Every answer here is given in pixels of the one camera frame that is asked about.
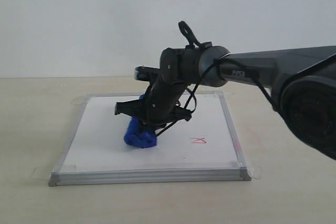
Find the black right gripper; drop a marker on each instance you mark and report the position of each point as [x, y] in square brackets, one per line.
[159, 106]

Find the blue microfiber cloth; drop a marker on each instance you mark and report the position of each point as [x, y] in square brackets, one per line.
[140, 135]

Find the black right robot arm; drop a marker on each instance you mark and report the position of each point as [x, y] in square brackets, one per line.
[298, 83]

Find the aluminium framed whiteboard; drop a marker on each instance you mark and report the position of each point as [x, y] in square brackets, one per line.
[107, 149]

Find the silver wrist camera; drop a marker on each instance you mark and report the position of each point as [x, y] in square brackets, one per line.
[143, 73]

